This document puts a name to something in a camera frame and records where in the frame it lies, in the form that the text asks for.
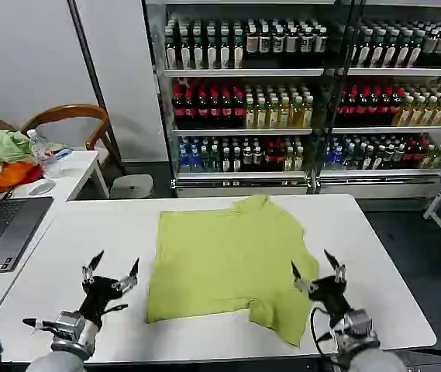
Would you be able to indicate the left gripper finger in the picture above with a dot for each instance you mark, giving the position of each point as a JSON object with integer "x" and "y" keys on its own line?
{"x": 129, "y": 279}
{"x": 90, "y": 267}

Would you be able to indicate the wooden chair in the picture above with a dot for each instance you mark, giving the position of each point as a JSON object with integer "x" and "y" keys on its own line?
{"x": 69, "y": 110}

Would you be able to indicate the grey computer mouse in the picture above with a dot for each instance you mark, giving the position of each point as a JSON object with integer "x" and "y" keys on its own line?
{"x": 42, "y": 188}

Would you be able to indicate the clear plastic bag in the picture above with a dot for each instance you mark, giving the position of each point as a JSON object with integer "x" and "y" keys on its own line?
{"x": 55, "y": 167}

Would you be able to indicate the black slanted pole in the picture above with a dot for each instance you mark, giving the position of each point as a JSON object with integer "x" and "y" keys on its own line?
{"x": 89, "y": 58}

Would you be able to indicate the clear water bottle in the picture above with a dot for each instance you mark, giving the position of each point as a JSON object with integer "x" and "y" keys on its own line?
{"x": 36, "y": 145}

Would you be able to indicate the orange cloth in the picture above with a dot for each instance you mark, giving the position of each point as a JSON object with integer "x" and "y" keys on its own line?
{"x": 9, "y": 174}

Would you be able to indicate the white side table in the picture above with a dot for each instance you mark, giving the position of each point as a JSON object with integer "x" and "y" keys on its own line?
{"x": 82, "y": 164}

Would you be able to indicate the grey laptop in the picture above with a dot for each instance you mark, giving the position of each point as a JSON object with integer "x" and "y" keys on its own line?
{"x": 3, "y": 226}

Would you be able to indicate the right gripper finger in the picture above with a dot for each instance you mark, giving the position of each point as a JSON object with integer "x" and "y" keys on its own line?
{"x": 338, "y": 269}
{"x": 301, "y": 281}

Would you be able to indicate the white plastic stool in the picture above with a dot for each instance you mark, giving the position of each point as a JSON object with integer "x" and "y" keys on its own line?
{"x": 131, "y": 186}

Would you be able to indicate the blue packet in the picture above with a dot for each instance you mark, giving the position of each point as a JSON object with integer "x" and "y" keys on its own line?
{"x": 63, "y": 153}

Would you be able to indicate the light green shirt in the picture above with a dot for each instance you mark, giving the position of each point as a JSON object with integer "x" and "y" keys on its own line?
{"x": 224, "y": 263}

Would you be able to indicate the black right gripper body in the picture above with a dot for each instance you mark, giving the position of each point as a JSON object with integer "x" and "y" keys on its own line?
{"x": 330, "y": 296}

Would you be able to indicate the bottle shelf with metal frame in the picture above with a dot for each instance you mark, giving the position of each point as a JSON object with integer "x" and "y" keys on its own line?
{"x": 398, "y": 112}
{"x": 243, "y": 116}

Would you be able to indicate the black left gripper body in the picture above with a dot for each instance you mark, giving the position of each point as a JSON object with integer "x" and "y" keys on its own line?
{"x": 100, "y": 294}

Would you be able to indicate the pale green cloth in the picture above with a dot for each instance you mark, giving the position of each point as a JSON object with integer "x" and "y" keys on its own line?
{"x": 7, "y": 143}

